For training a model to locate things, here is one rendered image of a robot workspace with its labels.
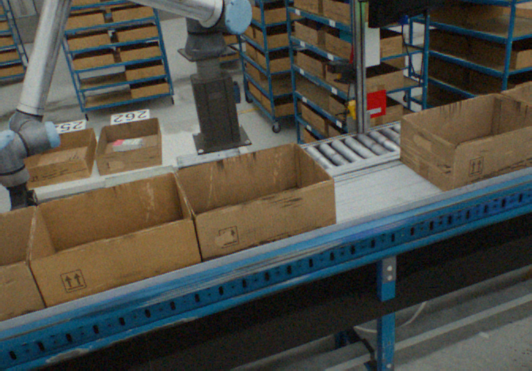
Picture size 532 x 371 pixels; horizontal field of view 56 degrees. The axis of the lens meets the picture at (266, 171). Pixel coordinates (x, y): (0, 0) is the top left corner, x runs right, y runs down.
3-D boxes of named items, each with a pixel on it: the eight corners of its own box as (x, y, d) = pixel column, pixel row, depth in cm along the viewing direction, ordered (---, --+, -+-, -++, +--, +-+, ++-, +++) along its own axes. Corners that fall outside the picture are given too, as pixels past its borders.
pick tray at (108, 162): (161, 134, 259) (157, 116, 255) (162, 164, 225) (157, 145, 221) (107, 144, 256) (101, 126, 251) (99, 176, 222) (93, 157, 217)
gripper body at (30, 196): (40, 202, 177) (29, 172, 171) (38, 214, 169) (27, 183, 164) (17, 208, 175) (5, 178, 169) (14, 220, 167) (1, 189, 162)
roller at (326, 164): (309, 142, 227) (302, 150, 228) (365, 191, 183) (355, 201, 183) (315, 149, 230) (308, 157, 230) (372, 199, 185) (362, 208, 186)
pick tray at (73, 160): (98, 145, 255) (93, 127, 251) (90, 177, 222) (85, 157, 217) (41, 155, 252) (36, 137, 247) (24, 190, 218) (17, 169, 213)
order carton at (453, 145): (490, 136, 185) (495, 92, 178) (555, 166, 160) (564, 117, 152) (398, 160, 176) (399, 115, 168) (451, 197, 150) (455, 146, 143)
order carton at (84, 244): (184, 217, 157) (173, 170, 149) (204, 271, 132) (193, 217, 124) (55, 252, 147) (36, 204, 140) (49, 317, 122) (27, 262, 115)
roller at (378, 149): (363, 141, 237) (363, 130, 235) (430, 187, 192) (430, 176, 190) (354, 143, 236) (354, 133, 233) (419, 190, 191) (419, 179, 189)
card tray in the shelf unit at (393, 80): (325, 81, 314) (324, 65, 309) (367, 71, 321) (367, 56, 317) (357, 97, 279) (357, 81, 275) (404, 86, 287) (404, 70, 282)
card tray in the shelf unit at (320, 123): (302, 115, 374) (300, 103, 370) (337, 107, 382) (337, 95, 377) (324, 134, 340) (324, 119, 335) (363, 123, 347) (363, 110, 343)
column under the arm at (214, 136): (191, 135, 253) (180, 73, 238) (241, 126, 257) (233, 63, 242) (197, 155, 230) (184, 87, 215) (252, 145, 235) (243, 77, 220)
